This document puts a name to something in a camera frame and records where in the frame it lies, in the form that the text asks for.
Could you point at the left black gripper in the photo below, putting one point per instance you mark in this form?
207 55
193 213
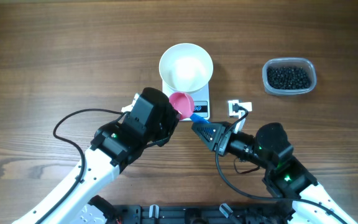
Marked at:
173 119

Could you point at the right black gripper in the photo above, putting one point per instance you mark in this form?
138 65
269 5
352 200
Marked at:
219 129

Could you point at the pink scoop blue handle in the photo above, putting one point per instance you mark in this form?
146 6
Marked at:
184 104

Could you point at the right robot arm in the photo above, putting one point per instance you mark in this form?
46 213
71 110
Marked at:
287 180

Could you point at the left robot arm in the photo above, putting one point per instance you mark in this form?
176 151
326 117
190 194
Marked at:
151 122

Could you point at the white digital kitchen scale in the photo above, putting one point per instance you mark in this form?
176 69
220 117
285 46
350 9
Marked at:
200 97

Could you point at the white bowl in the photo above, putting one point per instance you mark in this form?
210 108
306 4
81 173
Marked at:
186 67

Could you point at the clear plastic container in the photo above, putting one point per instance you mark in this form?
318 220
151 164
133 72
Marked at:
289 62

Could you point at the black beans pile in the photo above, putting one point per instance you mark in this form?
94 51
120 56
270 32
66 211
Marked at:
288 78

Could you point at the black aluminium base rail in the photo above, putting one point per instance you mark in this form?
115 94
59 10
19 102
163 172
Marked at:
259 213

